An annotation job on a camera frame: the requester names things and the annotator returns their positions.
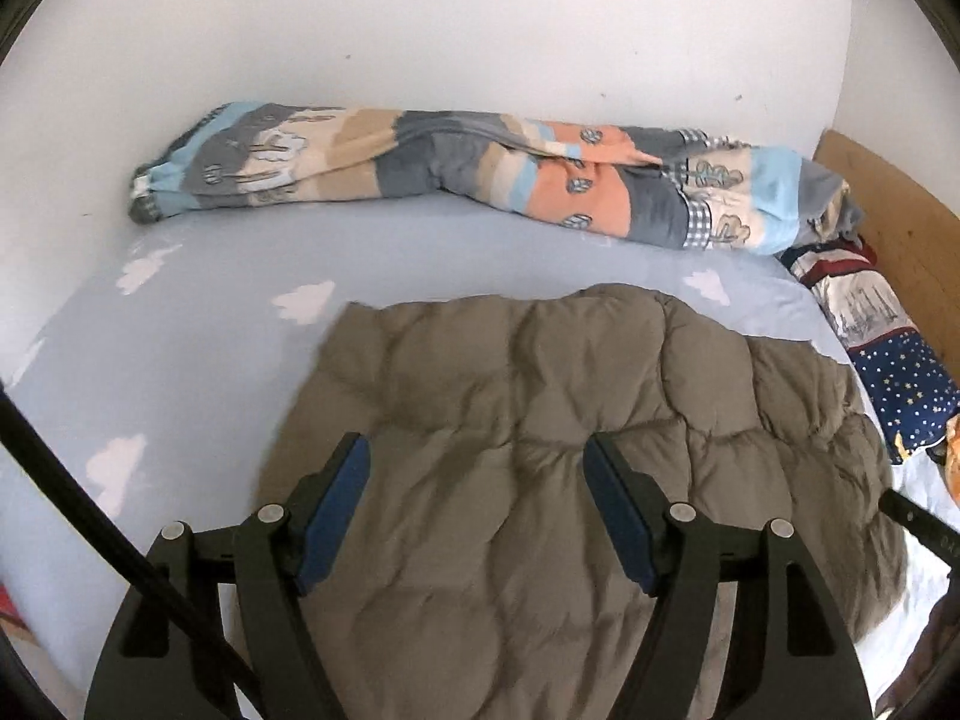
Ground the olive quilted puffer jacket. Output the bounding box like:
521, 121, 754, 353
260, 284, 907, 718

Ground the light blue cloud bedsheet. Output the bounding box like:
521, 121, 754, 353
0, 190, 960, 720

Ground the navy star patterned pillow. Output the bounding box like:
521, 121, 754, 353
779, 239, 958, 465

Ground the colourful patchwork rolled duvet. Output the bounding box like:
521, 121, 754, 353
128, 103, 862, 255

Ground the orange patterned cloth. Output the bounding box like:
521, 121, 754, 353
944, 415, 960, 505

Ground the wooden headboard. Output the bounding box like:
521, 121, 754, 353
815, 130, 960, 374

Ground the black cable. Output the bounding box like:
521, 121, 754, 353
0, 380, 266, 714

